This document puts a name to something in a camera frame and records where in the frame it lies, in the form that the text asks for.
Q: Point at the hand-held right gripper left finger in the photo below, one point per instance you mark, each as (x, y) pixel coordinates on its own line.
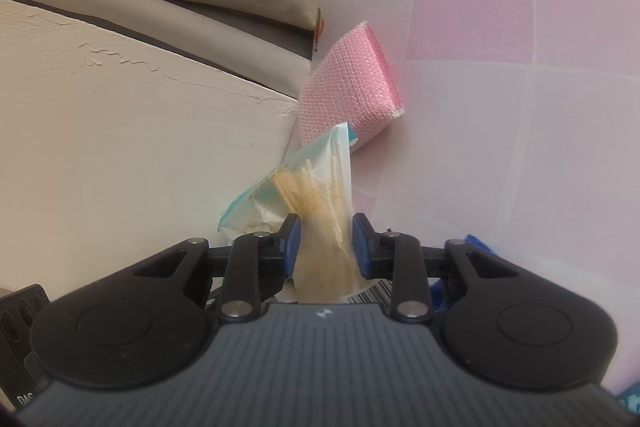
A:
(291, 249)

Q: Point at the clear cotton swab packet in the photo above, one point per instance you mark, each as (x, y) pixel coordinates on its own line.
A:
(320, 192)

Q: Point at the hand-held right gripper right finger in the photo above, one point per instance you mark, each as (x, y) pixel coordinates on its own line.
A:
(361, 252)

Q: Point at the pink pouch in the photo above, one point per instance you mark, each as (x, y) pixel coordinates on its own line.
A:
(345, 82)

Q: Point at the cream leather sofa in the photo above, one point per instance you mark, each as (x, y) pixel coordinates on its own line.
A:
(125, 132)

